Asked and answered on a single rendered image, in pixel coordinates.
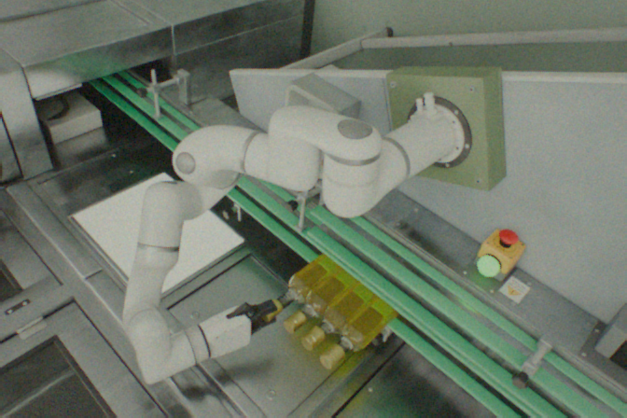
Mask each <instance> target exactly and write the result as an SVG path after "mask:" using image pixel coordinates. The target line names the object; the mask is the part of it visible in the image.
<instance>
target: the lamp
mask: <svg viewBox="0 0 627 418"><path fill-rule="evenodd" d="M501 267H502V265H501V262H500V260H499V259H498V258H497V257H496V256H494V255H492V254H485V255H483V256H482V257H481V259H480V260H479V262H478V268H479V271H480V272H481V273H482V274H483V275H485V276H494V275H496V274H497V273H498V272H499V271H500V270H501Z"/></svg>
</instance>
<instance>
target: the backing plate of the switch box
mask: <svg viewBox="0 0 627 418"><path fill-rule="evenodd" d="M605 327H606V325H605V324H604V323H602V322H601V321H599V320H598V322H597V324H596V325H595V327H594V328H593V330H592V332H591V334H590V336H589V337H588V339H587V340H586V341H585V343H584V344H583V346H582V348H581V349H580V351H579V353H578V356H579V357H580V358H582V359H583V360H585V361H586V362H588V363H589V364H591V365H592V366H593V367H595V368H596V369H598V370H600V371H601V372H602V373H604V374H605V375H606V376H607V377H609V378H610V379H612V380H613V381H614V382H616V383H618V384H619V385H621V386H622V387H624V388H625V389H626V390H627V371H626V370H625V369H623V368H621V367H620V366H618V365H617V364H616V363H614V362H613V361H611V360H610V358H607V357H605V356H604V355H602V354H600V353H599V352H597V351H596V350H594V348H593V347H594V345H595V344H596V343H597V341H598V339H599V337H600V336H601V334H602V332H603V331H604V329H605Z"/></svg>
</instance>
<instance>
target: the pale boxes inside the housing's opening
mask: <svg viewBox="0 0 627 418"><path fill-rule="evenodd" d="M81 86H82V84H78V85H75V86H73V87H70V88H66V89H63V90H60V91H55V92H53V93H49V94H46V95H43V96H40V97H37V98H35V99H36V100H41V99H44V98H47V97H50V96H52V95H55V94H58V93H61V92H64V93H62V94H59V95H61V96H62V97H63V98H64V99H65V101H66V102H67V103H68V105H69V108H68V111H67V113H66V114H65V115H64V116H63V117H61V118H57V119H53V120H47V119H48V118H51V117H53V116H55V115H57V114H58V113H60V112H61V111H62V110H63V104H62V103H61V102H60V101H59V100H57V99H56V98H54V97H50V98H47V99H44V100H41V101H38V102H35V103H34V106H35V111H36V114H37V117H38V120H39V122H42V121H43V123H44V125H45V126H44V127H42V128H41V130H42V133H43V134H45V135H46V136H47V138H48V139H49V140H50V141H51V142H52V143H53V144H54V145H55V144H58V143H60V142H62V141H65V140H67V139H70V138H72V137H75V136H78V135H80V134H82V133H85V132H89V131H92V130H94V129H97V128H100V127H102V126H103V123H102V120H101V115H100V110H98V109H97V108H96V107H95V106H94V105H93V104H91V103H90V102H89V101H88V100H87V99H85V98H84V97H83V96H82V95H81V94H80V93H78V92H77V91H76V90H73V89H75V88H78V87H81ZM70 90H72V91H70ZM65 91H67V92H65Z"/></svg>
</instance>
